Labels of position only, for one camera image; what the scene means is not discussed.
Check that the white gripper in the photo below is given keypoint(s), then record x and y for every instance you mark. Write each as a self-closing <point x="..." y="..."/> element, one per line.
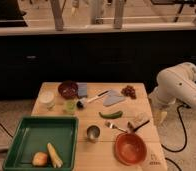
<point x="160" y="100"/>

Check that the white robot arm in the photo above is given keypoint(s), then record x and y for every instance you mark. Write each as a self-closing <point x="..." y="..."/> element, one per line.
<point x="173" y="83"/>

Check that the small metal cup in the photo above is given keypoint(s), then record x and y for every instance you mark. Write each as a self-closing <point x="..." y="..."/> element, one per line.
<point x="93" y="133"/>

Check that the green plastic cup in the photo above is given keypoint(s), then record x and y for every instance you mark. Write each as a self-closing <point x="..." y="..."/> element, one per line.
<point x="70" y="107"/>

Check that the white plastic cup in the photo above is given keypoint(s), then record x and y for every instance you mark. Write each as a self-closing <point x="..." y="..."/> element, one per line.
<point x="46" y="99"/>

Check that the bunch of dark grapes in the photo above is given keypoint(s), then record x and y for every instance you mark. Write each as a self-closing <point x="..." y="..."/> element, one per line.
<point x="129" y="91"/>

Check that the orange bowl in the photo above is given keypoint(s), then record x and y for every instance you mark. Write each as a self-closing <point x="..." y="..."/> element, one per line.
<point x="130" y="149"/>

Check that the metal fork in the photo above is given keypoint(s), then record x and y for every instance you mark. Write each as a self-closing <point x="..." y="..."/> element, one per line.
<point x="113" y="126"/>

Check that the blue sponge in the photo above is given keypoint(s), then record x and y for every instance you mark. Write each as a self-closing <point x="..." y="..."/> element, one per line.
<point x="82" y="90"/>

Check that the dark red bowl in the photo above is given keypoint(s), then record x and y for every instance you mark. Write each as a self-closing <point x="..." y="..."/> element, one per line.
<point x="68" y="89"/>

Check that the green plastic tray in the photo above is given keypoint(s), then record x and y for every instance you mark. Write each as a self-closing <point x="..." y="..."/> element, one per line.
<point x="33" y="134"/>

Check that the yellow apple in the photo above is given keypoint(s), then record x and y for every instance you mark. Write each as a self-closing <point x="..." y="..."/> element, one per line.
<point x="40" y="159"/>

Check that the tan block with black handle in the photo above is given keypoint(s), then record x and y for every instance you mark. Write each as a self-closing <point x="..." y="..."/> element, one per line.
<point x="138" y="121"/>

